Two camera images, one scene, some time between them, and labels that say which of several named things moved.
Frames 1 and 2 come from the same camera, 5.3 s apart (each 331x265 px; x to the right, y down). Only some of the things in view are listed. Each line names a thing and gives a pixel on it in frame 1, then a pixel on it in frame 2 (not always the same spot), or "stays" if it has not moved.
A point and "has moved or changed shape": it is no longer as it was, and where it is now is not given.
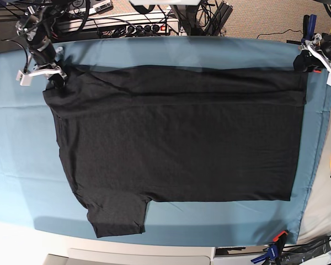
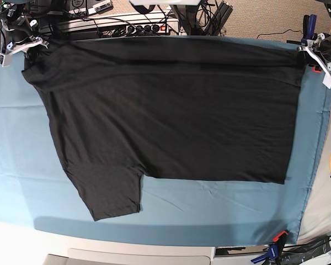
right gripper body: x=44 y=58 to x=19 y=37
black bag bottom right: x=295 y=254 stays
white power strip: x=150 y=27 stays
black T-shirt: x=130 y=135 has moved or changed shape
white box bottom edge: x=199 y=255 stays
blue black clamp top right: x=309 y=24 stays
